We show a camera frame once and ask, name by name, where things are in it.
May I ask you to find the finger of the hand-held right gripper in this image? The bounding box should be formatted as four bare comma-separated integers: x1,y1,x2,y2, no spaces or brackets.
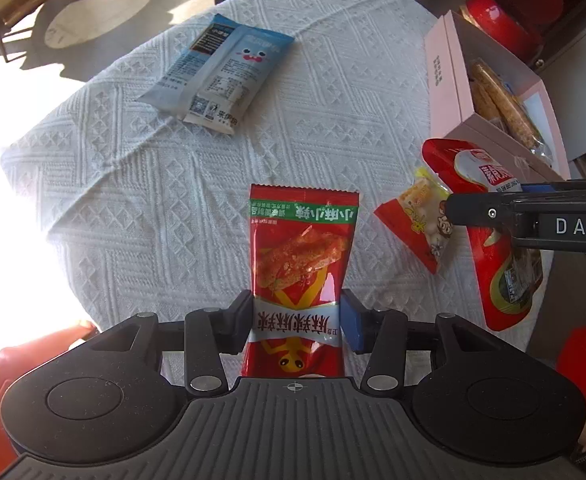
488,178,586,198
445,192,586,233

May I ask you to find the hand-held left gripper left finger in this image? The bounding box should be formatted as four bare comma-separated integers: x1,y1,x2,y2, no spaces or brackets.
75,290,254,395

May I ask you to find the pink cardboard box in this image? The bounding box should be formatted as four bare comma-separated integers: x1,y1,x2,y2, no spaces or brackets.
423,10,572,181

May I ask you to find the red round container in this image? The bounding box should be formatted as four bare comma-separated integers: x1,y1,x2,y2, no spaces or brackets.
460,0,544,61

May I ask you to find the red spicy strip packet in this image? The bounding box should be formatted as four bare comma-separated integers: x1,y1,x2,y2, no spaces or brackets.
243,183,362,378

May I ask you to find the clear wrapped crispy snack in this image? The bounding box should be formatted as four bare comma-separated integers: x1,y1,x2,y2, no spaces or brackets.
493,85,554,161

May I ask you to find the round pastry clear packet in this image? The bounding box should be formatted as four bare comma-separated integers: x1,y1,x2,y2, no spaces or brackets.
469,60,504,121

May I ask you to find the blue white snack packet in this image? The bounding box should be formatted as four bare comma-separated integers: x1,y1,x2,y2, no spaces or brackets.
137,13,295,136

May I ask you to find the small red yellow snack packet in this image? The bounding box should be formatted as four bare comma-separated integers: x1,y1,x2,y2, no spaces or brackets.
373,166,454,276

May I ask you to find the large red snack bag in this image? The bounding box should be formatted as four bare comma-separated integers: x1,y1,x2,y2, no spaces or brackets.
421,137,544,332

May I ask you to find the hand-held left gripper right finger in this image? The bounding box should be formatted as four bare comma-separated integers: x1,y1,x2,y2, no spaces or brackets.
341,292,518,392

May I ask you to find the white textured tablecloth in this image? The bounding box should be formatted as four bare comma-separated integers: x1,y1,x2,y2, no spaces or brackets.
0,0,558,391

